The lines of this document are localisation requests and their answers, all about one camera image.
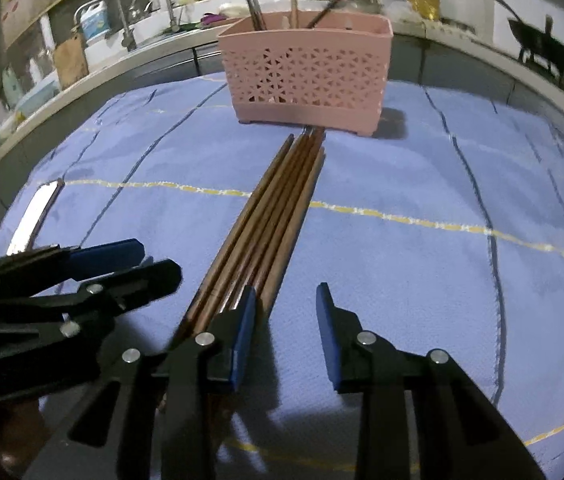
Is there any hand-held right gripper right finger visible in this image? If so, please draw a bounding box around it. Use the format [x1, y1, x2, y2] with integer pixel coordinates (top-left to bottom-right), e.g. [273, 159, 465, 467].
[316, 282, 548, 480]

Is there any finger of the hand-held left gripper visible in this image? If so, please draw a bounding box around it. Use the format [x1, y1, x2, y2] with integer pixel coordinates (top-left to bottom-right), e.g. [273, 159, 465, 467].
[0, 259, 183, 406]
[0, 239, 147, 288]

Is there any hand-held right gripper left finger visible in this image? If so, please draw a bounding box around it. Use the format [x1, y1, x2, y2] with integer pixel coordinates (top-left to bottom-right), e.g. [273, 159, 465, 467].
[22, 285, 257, 480]

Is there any bundle of wooden chopsticks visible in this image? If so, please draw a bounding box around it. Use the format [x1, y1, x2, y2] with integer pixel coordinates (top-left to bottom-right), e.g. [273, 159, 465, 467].
[159, 127, 327, 461]

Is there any pink perforated utensil basket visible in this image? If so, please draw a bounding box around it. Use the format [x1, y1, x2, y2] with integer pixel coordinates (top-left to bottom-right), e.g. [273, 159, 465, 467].
[218, 10, 393, 137]

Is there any pale green bottle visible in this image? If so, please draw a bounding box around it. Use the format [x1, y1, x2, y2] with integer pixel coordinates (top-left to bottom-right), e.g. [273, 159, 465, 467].
[2, 67, 21, 107]

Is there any black smartphone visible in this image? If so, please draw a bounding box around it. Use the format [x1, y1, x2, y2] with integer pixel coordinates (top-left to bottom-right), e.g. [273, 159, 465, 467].
[6, 178, 66, 257]

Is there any light blue plastic container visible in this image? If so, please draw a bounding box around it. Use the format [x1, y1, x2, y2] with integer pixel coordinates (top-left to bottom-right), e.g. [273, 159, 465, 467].
[14, 77, 61, 117]

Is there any blue checked tablecloth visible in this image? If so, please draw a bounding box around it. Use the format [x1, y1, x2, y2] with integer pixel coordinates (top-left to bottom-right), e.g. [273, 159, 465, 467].
[0, 77, 564, 480]

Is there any upright wooden cutting board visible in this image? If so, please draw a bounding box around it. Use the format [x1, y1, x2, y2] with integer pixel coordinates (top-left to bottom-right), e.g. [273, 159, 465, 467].
[53, 37, 89, 91]

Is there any blue label detergent bottle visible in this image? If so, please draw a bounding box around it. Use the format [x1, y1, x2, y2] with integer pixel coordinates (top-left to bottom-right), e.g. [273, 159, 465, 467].
[82, 2, 112, 44]

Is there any tall steel faucet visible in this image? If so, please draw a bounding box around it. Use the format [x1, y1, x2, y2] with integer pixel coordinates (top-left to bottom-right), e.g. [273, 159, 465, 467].
[72, 0, 136, 52]

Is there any short steel faucet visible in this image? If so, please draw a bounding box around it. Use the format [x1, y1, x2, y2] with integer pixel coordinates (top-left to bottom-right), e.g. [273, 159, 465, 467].
[129, 0, 181, 34]

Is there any open black wok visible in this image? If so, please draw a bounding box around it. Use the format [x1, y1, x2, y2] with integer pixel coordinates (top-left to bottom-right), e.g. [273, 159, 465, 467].
[477, 0, 564, 79]

